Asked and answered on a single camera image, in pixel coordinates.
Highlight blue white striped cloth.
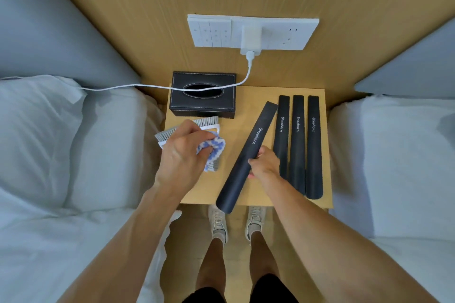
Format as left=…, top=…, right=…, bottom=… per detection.
left=196, top=137, right=226, bottom=172

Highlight person's black shorts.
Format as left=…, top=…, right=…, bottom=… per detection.
left=181, top=273, right=299, bottom=303

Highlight person's right white shoe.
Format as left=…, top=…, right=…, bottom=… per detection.
left=245, top=205, right=266, bottom=241

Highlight person's white shoe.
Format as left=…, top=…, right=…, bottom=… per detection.
left=208, top=205, right=228, bottom=245
left=245, top=205, right=266, bottom=241

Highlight person's right hand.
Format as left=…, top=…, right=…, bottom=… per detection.
left=247, top=145, right=282, bottom=181

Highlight person's left white shoe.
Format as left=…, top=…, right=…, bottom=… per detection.
left=208, top=205, right=228, bottom=245

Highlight white pillow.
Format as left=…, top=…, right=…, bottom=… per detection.
left=0, top=75, right=88, bottom=207

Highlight white charging cable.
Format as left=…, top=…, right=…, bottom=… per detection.
left=76, top=51, right=255, bottom=93

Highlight person's right forearm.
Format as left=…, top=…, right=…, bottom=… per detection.
left=254, top=171, right=438, bottom=303

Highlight black leather tissue box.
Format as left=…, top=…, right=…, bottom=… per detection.
left=169, top=71, right=237, bottom=119

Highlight long black shoe spoon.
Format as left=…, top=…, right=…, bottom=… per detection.
left=305, top=95, right=324, bottom=200
left=273, top=95, right=291, bottom=181
left=216, top=101, right=279, bottom=214
left=288, top=94, right=306, bottom=196

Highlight wooden nightstand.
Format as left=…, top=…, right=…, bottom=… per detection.
left=164, top=85, right=334, bottom=210

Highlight white charger plug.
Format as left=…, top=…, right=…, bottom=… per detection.
left=240, top=26, right=263, bottom=57

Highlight grey headboard cushion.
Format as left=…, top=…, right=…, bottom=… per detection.
left=0, top=0, right=141, bottom=89
left=354, top=17, right=455, bottom=98

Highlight person's left hand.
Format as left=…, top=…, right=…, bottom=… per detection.
left=155, top=120, right=216, bottom=192

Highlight person's right leg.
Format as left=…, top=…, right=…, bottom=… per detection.
left=248, top=232, right=280, bottom=285

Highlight person's left leg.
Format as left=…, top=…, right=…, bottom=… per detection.
left=195, top=237, right=227, bottom=291

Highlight white bed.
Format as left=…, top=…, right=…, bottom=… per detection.
left=0, top=74, right=182, bottom=303
left=327, top=95, right=455, bottom=303

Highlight white switch socket panel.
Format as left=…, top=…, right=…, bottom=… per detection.
left=187, top=14, right=320, bottom=51

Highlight person's leg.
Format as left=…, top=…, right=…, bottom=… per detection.
left=195, top=237, right=227, bottom=291
left=248, top=232, right=280, bottom=285

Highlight person's left forearm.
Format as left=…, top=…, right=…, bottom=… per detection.
left=58, top=182, right=182, bottom=303

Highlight white brush grey bristles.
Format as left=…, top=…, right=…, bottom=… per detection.
left=204, top=155, right=222, bottom=173
left=193, top=116, right=220, bottom=135
left=155, top=125, right=178, bottom=150

